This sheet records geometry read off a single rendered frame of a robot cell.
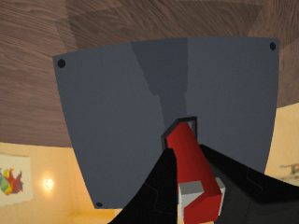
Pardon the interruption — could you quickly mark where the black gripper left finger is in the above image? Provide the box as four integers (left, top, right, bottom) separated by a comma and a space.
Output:
108, 148, 178, 224

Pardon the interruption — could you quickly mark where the dark grey sloped panel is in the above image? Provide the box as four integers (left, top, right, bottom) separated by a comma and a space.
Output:
52, 36, 279, 209

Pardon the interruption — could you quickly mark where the dark red peg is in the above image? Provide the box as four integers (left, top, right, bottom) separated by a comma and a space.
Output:
167, 122, 225, 224

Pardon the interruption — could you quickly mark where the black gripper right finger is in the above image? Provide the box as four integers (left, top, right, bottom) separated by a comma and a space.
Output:
199, 145, 299, 224

